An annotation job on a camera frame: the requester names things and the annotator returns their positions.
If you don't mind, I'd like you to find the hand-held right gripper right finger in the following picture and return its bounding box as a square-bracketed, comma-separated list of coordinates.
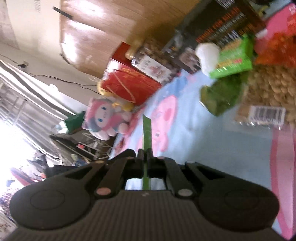
[147, 148, 223, 199]

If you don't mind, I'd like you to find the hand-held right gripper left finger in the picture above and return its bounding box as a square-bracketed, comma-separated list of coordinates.
[66, 149, 144, 199]

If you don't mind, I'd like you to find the thin green snack packet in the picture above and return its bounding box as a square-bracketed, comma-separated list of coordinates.
[142, 115, 152, 191]

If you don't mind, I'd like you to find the pink plush toy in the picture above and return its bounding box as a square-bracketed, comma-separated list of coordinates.
[82, 97, 133, 141]

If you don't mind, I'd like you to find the green bag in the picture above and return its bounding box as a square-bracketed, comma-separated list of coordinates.
[64, 112, 86, 134]

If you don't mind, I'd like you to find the red box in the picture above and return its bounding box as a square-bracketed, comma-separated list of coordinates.
[101, 42, 163, 105]

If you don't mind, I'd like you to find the dark green snack packet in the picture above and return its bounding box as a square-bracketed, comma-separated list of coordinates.
[200, 74, 246, 117]

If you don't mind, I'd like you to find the labelled jar of nuts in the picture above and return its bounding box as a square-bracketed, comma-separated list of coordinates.
[126, 37, 181, 85]

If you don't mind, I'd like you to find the dark printed snack box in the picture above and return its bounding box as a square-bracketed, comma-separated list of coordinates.
[162, 30, 202, 75]

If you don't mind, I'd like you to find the white round packet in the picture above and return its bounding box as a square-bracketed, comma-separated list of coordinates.
[196, 43, 221, 76]

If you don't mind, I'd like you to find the light green snack packet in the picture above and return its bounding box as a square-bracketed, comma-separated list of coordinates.
[209, 34, 254, 80]

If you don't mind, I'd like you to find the clear bag of peanuts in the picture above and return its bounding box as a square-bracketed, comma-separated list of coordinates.
[234, 62, 296, 127]

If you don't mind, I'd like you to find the dark box with orange print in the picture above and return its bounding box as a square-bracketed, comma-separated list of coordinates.
[194, 0, 267, 48]

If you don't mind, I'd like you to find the orange snack packet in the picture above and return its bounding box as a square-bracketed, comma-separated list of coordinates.
[254, 32, 296, 68]

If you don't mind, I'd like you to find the black cable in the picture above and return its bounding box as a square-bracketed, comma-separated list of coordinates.
[0, 54, 100, 88]

